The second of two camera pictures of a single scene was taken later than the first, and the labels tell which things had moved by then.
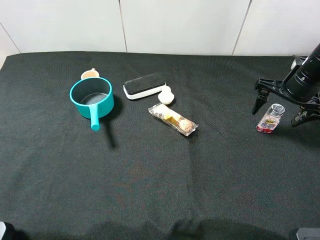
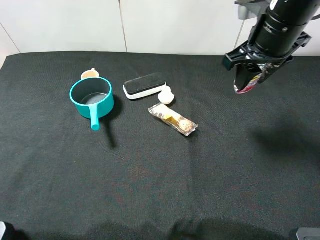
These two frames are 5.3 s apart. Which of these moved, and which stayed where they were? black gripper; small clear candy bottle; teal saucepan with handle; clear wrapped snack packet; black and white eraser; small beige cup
Moved: small clear candy bottle; black gripper
Stayed: clear wrapped snack packet; teal saucepan with handle; black and white eraser; small beige cup
